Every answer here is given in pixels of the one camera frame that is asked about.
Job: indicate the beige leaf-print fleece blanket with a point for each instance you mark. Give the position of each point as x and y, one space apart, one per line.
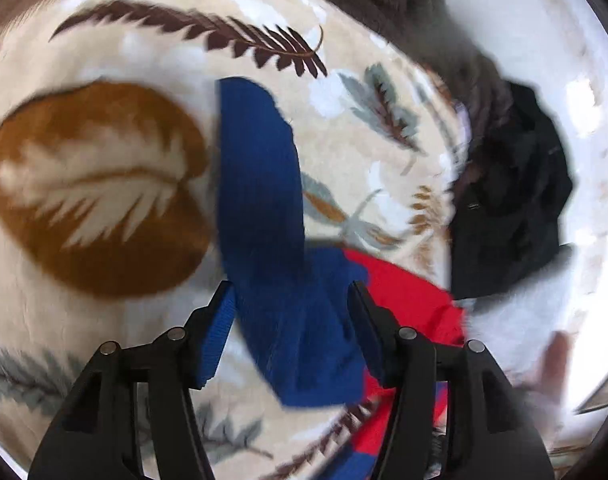
334 170

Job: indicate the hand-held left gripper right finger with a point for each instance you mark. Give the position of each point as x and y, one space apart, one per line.
366 332

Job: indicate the dark brown fleece blanket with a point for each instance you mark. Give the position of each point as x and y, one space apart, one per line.
384 0

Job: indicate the black garment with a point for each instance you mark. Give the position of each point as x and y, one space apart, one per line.
514 200

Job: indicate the red and blue knit sweater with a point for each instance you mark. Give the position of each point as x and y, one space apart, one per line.
264 185

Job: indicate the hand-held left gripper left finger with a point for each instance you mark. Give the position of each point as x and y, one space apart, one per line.
218 332

